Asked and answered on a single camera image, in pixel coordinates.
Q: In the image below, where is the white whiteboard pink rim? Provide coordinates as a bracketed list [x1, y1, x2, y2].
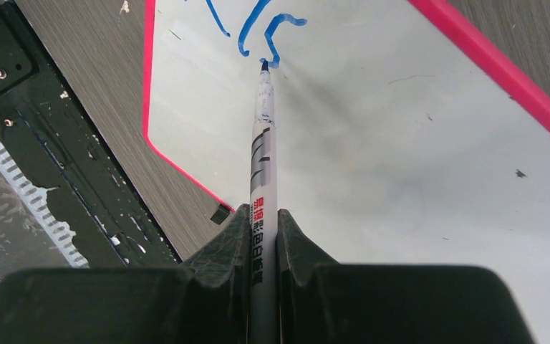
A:
[143, 1, 550, 343]

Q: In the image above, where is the white marker blue cap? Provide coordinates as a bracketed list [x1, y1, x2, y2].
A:
[249, 60, 279, 343]

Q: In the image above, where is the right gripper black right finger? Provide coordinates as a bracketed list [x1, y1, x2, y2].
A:
[277, 209, 534, 343]

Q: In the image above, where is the white slotted cable duct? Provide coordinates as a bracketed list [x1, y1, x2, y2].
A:
[0, 141, 90, 268]

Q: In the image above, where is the black board stop left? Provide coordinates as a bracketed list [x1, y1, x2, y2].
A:
[210, 204, 231, 225]

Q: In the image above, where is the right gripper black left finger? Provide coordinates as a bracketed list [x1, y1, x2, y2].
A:
[0, 204, 250, 343]

